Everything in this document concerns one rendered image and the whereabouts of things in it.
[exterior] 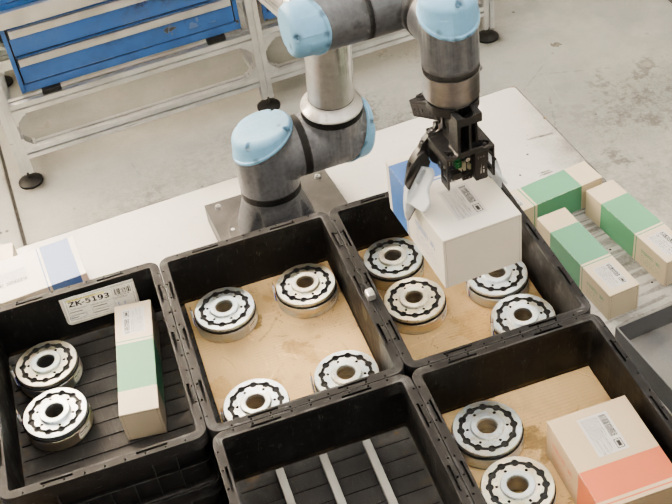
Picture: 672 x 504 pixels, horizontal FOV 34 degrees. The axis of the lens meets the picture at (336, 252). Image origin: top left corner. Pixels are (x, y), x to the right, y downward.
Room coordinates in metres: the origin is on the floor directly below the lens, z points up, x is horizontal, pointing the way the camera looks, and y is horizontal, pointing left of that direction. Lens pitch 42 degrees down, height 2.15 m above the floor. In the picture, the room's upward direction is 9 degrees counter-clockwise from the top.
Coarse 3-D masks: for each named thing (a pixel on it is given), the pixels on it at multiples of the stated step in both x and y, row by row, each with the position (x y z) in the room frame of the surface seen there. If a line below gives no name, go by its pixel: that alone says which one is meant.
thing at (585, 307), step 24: (384, 192) 1.48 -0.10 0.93; (504, 192) 1.45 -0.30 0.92; (336, 216) 1.44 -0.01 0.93; (360, 264) 1.31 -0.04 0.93; (552, 264) 1.24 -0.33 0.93; (576, 288) 1.18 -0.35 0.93; (384, 312) 1.20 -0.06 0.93; (576, 312) 1.13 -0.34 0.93; (504, 336) 1.11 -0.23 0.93; (408, 360) 1.09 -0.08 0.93; (432, 360) 1.09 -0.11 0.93
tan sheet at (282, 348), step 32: (256, 288) 1.40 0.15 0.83; (192, 320) 1.35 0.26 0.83; (288, 320) 1.31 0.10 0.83; (320, 320) 1.30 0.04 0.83; (352, 320) 1.29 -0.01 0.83; (224, 352) 1.26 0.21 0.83; (256, 352) 1.25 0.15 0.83; (288, 352) 1.24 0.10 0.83; (320, 352) 1.23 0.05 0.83; (224, 384) 1.19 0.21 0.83; (288, 384) 1.17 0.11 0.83
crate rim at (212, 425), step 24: (312, 216) 1.45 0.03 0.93; (240, 240) 1.42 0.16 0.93; (336, 240) 1.40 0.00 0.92; (168, 264) 1.39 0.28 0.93; (168, 288) 1.33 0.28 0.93; (360, 288) 1.27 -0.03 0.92; (384, 336) 1.16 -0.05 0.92; (192, 360) 1.16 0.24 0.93; (360, 384) 1.06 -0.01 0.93; (288, 408) 1.04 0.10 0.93; (216, 432) 1.02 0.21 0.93
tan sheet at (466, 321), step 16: (432, 272) 1.37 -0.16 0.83; (448, 288) 1.33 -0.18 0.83; (464, 288) 1.32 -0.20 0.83; (448, 304) 1.29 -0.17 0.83; (464, 304) 1.29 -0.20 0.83; (448, 320) 1.25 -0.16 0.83; (464, 320) 1.25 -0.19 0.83; (480, 320) 1.24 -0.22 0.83; (416, 336) 1.23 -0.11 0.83; (432, 336) 1.23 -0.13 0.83; (448, 336) 1.22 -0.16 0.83; (464, 336) 1.21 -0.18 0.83; (480, 336) 1.21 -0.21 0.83; (416, 352) 1.20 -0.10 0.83; (432, 352) 1.19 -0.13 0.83
